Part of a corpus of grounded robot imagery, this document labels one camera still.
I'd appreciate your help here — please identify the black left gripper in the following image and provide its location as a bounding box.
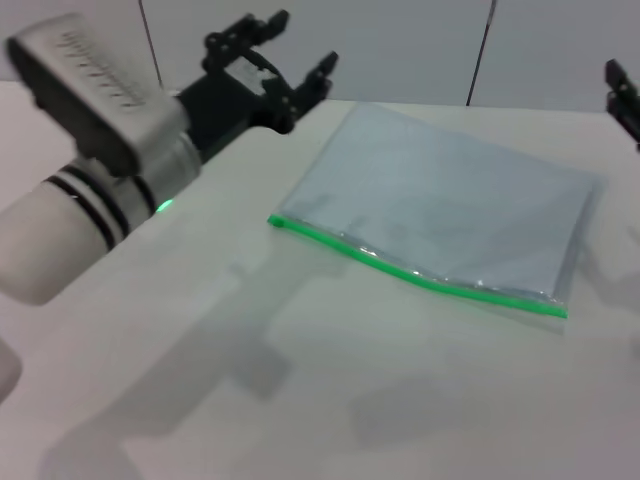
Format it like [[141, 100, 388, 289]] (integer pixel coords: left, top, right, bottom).
[[178, 8, 341, 166]]

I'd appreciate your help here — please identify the clear document bag green zip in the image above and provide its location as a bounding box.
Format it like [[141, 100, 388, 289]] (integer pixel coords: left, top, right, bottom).
[[267, 102, 609, 322]]

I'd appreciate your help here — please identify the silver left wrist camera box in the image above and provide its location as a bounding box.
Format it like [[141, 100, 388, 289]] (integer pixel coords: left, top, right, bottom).
[[4, 13, 187, 177]]

